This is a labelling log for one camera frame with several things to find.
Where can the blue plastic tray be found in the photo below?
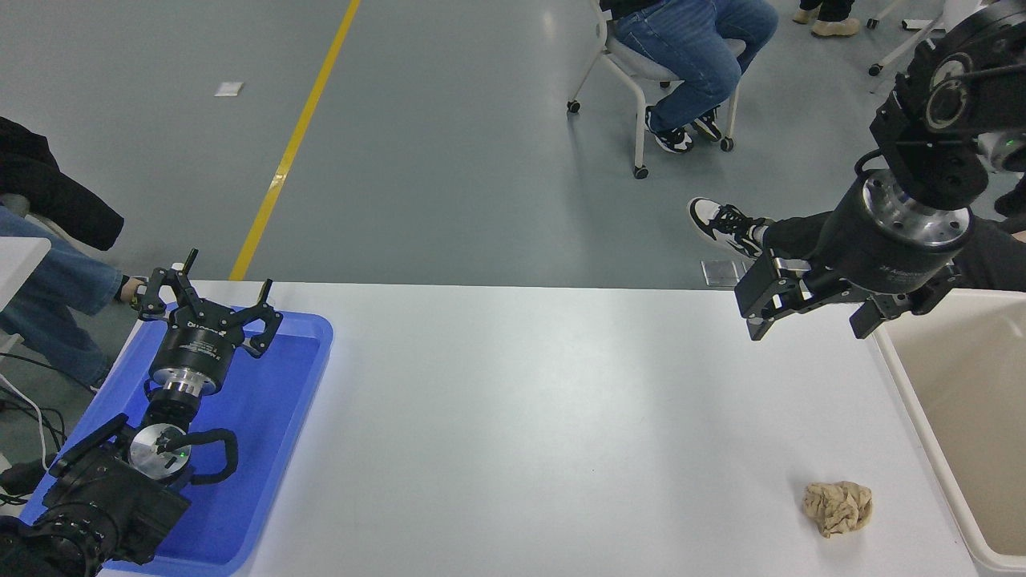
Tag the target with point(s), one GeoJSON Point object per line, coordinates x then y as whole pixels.
{"type": "Point", "coordinates": [264, 433]}

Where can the tan paper ball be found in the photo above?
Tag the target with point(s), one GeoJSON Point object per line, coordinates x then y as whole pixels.
{"type": "Point", "coordinates": [838, 507]}

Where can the person beside small white table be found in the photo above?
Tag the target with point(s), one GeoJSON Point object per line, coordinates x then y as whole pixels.
{"type": "Point", "coordinates": [56, 280]}

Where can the white caster chair base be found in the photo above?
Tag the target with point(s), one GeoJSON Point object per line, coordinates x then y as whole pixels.
{"type": "Point", "coordinates": [902, 48]}

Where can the person with outstretched leg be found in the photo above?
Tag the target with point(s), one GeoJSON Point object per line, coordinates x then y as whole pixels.
{"type": "Point", "coordinates": [721, 224]}

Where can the small black floor object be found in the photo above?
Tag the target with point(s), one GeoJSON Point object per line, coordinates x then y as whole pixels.
{"type": "Point", "coordinates": [24, 474]}

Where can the standing person in tan shoes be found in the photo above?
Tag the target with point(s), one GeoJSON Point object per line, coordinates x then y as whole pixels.
{"type": "Point", "coordinates": [834, 24]}

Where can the white wheeled chair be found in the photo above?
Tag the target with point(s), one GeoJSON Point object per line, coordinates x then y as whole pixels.
{"type": "Point", "coordinates": [641, 80]}

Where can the large pale bin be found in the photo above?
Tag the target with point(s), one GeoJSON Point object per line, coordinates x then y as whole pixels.
{"type": "Point", "coordinates": [962, 385]}

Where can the clear floor plate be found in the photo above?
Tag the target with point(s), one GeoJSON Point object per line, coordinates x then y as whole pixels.
{"type": "Point", "coordinates": [719, 274]}

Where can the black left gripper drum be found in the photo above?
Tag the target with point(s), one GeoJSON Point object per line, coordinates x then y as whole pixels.
{"type": "Point", "coordinates": [196, 346]}

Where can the person seated on white chair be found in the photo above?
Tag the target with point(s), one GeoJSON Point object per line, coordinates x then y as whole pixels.
{"type": "Point", "coordinates": [689, 56]}

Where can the small white table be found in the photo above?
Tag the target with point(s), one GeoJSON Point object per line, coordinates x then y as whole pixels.
{"type": "Point", "coordinates": [20, 268]}

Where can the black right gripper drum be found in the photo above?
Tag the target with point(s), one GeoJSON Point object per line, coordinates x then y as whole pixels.
{"type": "Point", "coordinates": [866, 252]}

